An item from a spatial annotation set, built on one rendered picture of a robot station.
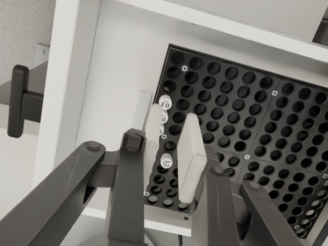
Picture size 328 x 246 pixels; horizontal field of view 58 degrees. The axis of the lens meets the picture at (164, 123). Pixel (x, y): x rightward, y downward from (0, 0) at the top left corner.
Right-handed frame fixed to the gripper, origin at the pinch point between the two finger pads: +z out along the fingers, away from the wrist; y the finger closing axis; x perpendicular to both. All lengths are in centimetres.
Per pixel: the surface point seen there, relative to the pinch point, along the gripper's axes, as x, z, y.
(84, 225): -98, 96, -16
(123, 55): 1.6, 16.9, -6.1
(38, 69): -23, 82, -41
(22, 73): -0.9, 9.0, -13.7
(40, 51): -21, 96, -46
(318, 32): 10.3, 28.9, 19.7
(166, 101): -0.1, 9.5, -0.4
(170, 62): 3.4, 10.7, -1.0
